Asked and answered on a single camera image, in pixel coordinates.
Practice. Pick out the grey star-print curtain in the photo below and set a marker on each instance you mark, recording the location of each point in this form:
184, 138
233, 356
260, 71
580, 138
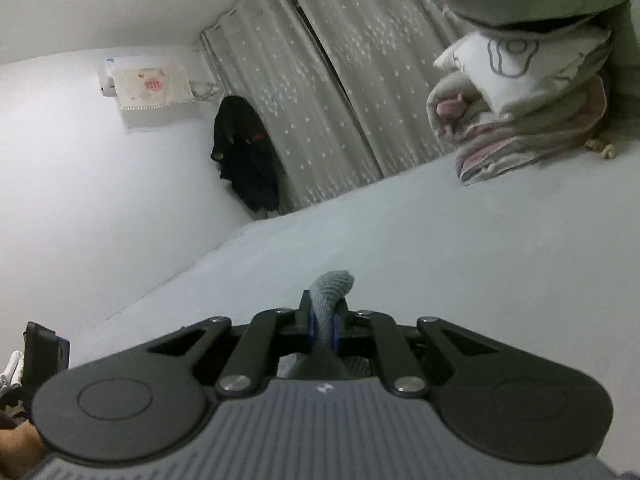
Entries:
280, 85
390, 60

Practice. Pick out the grey knit sweater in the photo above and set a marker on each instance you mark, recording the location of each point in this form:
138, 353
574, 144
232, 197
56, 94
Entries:
330, 290

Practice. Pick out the dark hanging clothes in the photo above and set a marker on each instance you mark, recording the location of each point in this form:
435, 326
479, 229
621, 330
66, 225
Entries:
245, 160

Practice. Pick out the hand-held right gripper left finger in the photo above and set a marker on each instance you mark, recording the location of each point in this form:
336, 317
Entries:
250, 350

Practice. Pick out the grey quilted bedcover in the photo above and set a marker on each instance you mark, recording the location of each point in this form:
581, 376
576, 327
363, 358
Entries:
627, 60

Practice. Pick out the light grey bed sheet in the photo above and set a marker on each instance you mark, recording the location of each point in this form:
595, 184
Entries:
450, 260

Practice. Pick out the white air conditioner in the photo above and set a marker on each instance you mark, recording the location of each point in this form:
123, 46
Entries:
107, 77

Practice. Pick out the folded pink grey quilt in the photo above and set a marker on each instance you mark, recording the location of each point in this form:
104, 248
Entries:
500, 150

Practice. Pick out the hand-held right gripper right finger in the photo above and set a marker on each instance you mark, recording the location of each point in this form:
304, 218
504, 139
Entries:
395, 355

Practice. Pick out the person's left forearm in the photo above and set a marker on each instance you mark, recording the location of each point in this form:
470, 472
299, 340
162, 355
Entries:
20, 450

